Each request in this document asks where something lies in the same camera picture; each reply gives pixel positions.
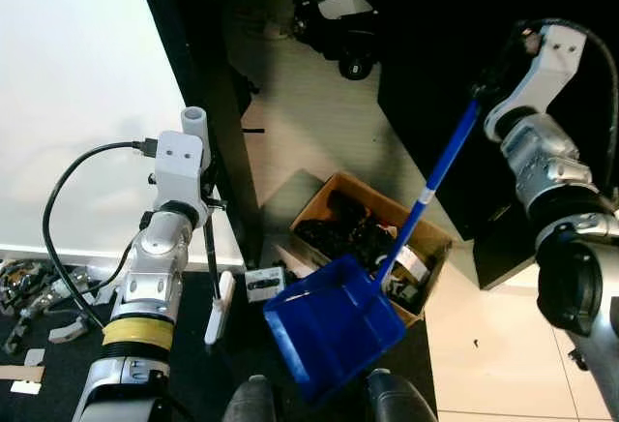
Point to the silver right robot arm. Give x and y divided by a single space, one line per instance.
571 277

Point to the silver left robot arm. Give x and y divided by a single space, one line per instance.
155 267

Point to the black floor mat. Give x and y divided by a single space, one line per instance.
247 352

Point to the black partition panel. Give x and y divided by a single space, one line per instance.
464 15

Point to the small grey electronic box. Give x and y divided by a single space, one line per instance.
263 284

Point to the brown cardboard box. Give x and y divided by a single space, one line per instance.
324 199

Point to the black parts heap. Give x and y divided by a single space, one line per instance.
348 233

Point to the black wheeled machine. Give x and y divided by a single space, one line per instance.
334 15

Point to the grey metal parts pile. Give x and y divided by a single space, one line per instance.
34 286

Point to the white labelled dark block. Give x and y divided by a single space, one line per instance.
411 262

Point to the black robot left foot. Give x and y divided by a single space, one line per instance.
251 401

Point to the black robot foot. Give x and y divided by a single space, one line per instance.
251 401
397 398

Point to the brown cardboard strip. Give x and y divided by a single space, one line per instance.
19 373

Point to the small white paper scrap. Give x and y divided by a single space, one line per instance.
26 387

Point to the black robot right foot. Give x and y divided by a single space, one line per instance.
397 398

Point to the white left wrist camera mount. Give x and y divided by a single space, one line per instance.
179 165

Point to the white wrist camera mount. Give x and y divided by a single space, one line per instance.
179 165
546 69

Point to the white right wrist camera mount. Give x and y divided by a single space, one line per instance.
546 69

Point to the black upright post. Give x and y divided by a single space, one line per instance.
193 35

